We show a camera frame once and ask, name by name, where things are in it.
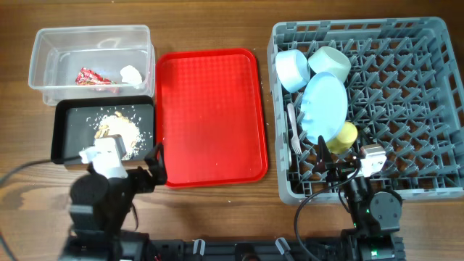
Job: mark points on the red serving tray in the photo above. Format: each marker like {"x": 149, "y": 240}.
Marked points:
{"x": 209, "y": 118}

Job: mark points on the white plastic fork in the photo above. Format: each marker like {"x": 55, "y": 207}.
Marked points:
{"x": 293, "y": 120}

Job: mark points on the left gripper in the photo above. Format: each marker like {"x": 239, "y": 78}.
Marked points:
{"x": 146, "y": 184}

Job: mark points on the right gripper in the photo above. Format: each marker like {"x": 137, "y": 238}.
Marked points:
{"x": 325, "y": 162}

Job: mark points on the light blue plate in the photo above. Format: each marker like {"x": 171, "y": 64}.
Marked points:
{"x": 324, "y": 105}

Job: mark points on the grey dishwasher rack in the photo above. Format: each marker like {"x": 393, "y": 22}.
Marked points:
{"x": 404, "y": 92}

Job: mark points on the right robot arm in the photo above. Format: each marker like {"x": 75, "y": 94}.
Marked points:
{"x": 375, "y": 214}

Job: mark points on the red snack wrapper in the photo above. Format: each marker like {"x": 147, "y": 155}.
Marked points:
{"x": 87, "y": 77}

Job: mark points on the clear plastic waste bin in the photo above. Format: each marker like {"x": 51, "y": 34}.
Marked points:
{"x": 59, "y": 53}

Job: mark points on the white tissue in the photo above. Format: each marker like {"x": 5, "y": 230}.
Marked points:
{"x": 131, "y": 75}

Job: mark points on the light blue bowl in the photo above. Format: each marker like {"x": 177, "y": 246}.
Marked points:
{"x": 292, "y": 69}

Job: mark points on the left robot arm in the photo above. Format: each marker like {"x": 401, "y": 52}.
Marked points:
{"x": 99, "y": 208}

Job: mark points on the yellow cup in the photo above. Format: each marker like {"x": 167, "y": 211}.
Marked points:
{"x": 344, "y": 140}

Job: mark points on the food scraps rice and peanuts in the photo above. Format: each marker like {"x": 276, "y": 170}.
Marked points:
{"x": 133, "y": 123}

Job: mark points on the black waste tray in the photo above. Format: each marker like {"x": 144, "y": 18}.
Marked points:
{"x": 68, "y": 135}

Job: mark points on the green bowl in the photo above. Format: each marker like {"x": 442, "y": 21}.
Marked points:
{"x": 331, "y": 60}

